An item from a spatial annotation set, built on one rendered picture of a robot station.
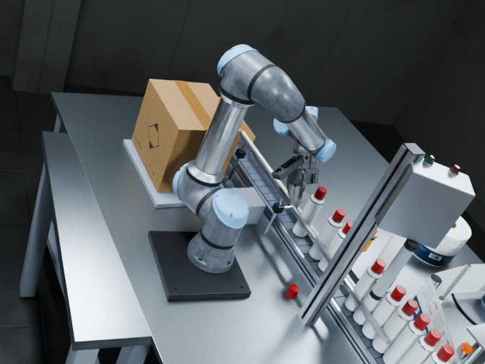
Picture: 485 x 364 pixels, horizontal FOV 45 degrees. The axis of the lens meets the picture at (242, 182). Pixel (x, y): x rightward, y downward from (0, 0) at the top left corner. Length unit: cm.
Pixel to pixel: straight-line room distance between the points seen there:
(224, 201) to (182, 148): 30
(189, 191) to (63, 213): 40
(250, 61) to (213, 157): 31
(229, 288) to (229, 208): 25
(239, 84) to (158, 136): 52
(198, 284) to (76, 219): 43
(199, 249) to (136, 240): 21
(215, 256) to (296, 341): 35
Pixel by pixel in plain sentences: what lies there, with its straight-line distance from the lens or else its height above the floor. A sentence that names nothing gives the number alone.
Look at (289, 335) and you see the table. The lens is 182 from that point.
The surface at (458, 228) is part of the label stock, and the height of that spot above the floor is 103.
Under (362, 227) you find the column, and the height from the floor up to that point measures 124.
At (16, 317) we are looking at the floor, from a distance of 268.
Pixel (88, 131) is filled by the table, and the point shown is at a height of 83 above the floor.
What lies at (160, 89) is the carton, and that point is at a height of 112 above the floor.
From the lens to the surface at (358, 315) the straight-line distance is 189.
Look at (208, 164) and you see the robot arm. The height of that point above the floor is 114.
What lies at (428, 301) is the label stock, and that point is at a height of 102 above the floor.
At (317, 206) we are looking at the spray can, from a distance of 200.
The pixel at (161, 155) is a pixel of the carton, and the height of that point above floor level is 97.
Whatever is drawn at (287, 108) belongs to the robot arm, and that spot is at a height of 142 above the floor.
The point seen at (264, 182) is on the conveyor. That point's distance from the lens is 226.
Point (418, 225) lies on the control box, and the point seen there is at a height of 134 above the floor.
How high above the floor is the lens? 211
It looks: 34 degrees down
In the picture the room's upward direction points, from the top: 24 degrees clockwise
